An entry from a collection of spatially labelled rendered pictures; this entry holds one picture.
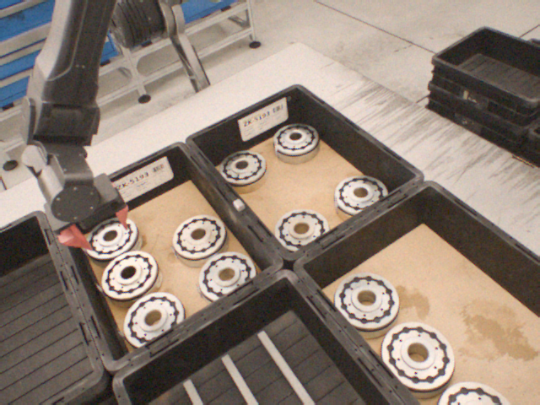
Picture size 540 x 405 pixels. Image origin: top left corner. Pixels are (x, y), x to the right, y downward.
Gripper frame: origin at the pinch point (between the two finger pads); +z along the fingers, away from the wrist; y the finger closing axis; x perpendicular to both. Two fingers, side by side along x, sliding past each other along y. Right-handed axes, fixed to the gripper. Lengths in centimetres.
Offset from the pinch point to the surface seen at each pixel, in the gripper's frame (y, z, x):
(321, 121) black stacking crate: 50, 11, 9
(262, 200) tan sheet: 28.7, 15.2, 1.7
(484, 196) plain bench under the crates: 74, 30, -19
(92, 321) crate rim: -7.7, 3.4, -11.0
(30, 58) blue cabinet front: -2, 53, 186
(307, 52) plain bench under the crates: 81, 32, 61
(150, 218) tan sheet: 7.4, 14.5, 12.2
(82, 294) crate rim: -7.7, 3.3, -5.6
